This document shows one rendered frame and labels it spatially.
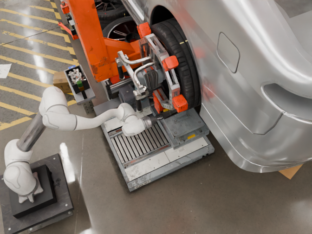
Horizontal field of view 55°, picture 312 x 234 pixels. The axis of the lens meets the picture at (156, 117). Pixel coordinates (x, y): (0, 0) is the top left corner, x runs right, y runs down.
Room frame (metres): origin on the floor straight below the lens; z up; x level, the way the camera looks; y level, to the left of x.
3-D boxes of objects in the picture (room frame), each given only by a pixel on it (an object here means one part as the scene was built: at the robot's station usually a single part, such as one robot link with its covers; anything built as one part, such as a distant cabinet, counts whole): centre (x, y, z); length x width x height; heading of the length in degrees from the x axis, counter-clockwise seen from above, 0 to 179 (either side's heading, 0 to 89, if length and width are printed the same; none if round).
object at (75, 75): (1.81, 0.66, 0.51); 0.20 x 0.14 x 0.13; 23
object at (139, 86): (1.34, 0.03, 1.03); 0.19 x 0.18 x 0.11; 111
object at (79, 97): (1.82, 0.66, 0.44); 0.43 x 0.17 x 0.03; 21
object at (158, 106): (1.49, -0.09, 0.48); 0.16 x 0.12 x 0.17; 111
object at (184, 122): (1.54, -0.21, 0.32); 0.40 x 0.30 x 0.28; 21
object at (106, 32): (2.32, 0.15, 0.39); 0.66 x 0.66 x 0.24
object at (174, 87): (1.48, -0.05, 0.85); 0.54 x 0.07 x 0.54; 21
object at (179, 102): (1.18, -0.17, 0.85); 0.09 x 0.08 x 0.07; 21
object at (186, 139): (1.54, -0.21, 0.13); 0.50 x 0.36 x 0.10; 21
